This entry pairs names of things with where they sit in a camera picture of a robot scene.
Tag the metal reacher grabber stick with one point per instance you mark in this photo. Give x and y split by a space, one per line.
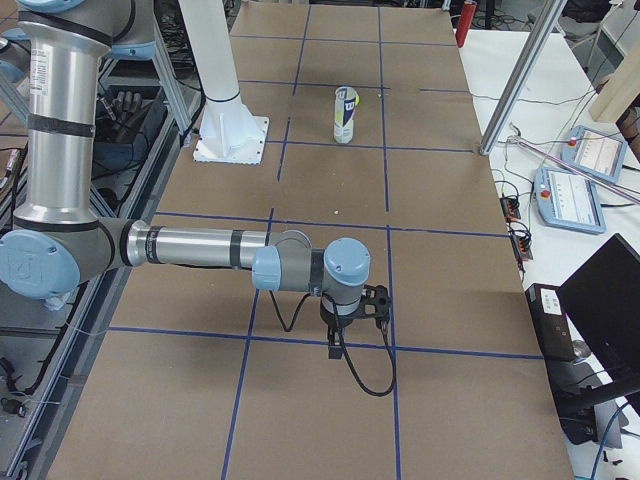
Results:
517 140

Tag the wooden board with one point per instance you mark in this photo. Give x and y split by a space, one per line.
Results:
620 91

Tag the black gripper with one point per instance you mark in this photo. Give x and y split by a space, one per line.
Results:
334 320

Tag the black desktop box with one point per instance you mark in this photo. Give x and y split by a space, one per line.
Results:
550 323

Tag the orange black connector board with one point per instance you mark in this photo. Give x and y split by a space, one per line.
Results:
510 207

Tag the far blue teach pendant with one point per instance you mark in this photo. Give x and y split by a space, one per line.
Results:
594 152

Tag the aluminium side frame rack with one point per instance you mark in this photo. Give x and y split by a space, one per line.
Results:
105 117

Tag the blue teach pendant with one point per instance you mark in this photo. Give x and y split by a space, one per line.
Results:
568 201
594 152

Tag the black computer monitor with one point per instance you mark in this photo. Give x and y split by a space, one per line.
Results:
601 299

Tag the aluminium frame post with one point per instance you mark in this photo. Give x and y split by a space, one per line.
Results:
527 59

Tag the clear tennis ball can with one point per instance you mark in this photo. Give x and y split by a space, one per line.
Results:
344 113

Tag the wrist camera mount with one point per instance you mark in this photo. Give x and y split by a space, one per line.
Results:
375 303

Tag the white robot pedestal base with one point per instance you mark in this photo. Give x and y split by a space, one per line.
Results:
229 132

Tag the near blue teach pendant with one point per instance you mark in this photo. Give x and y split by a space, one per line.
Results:
568 201

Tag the red cylinder tube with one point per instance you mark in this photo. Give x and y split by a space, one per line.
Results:
465 21

